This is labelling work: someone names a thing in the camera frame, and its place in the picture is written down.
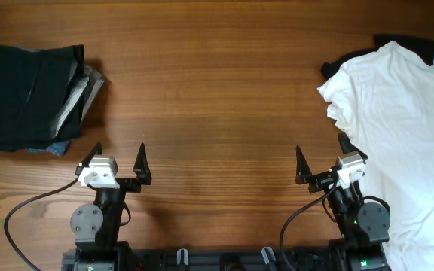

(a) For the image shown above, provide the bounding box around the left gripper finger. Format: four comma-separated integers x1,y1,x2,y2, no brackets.
133,143,152,185
75,142,102,175

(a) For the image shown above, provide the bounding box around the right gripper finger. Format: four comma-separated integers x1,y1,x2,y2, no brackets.
337,133,368,160
295,145,313,184

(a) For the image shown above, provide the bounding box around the white t-shirt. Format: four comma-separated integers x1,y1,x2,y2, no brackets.
319,42,434,270

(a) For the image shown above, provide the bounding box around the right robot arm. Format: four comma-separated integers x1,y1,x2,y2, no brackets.
296,133,391,271

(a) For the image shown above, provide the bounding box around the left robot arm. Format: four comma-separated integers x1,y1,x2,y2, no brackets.
61,142,151,271

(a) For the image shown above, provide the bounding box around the blue denim garment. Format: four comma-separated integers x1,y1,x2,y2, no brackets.
26,140,71,157

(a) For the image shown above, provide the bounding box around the grey folded garment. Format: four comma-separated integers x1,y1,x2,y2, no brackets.
50,64,105,138

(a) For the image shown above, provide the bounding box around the black folded garment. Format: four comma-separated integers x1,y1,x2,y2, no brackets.
0,44,84,151

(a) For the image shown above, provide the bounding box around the black garment on right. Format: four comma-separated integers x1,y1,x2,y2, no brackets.
320,33,434,80

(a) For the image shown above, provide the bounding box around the right black cable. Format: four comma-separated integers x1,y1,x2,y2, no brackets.
279,180,339,271

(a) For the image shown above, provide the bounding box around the black cable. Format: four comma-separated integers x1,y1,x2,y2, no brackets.
279,180,339,271
3,177,80,271

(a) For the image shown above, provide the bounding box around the left black cable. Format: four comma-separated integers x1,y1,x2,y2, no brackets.
3,177,80,271

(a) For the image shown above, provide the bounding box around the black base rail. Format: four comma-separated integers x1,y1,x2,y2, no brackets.
61,246,391,271

